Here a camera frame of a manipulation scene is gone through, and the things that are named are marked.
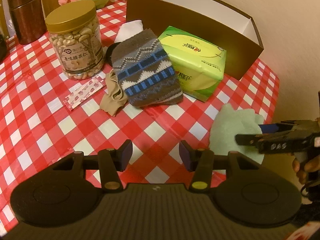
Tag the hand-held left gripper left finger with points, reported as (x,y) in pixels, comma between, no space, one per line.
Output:
(126,155)

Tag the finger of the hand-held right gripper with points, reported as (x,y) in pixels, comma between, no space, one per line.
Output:
(268,128)
(247,139)

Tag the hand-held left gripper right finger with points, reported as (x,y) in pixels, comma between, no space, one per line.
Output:
(185,155)

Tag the light green cloth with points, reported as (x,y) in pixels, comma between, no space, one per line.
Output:
(235,127)

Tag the pink printed bandage strip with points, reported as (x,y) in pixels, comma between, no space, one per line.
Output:
(83,93)

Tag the white tissue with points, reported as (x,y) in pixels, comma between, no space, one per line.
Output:
(128,30)

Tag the brown cardboard box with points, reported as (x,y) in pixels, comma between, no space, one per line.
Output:
(190,17)

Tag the person's right hand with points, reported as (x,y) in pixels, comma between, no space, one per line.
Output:
(312,165)

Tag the beige stocking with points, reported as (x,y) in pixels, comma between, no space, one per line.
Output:
(113,97)

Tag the red checked tablecloth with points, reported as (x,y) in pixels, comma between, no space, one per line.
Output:
(62,130)

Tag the patterned knit sock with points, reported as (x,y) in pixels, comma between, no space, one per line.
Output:
(147,72)

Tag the green tissue pack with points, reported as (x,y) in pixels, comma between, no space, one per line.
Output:
(197,65)

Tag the red and white packet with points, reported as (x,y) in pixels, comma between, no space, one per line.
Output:
(306,232)

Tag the cashew jar with gold lid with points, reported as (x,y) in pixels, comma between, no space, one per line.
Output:
(75,47)

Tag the brown metal canister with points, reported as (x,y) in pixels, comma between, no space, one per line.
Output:
(25,15)

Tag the grey curtain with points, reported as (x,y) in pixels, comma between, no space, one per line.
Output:
(6,5)

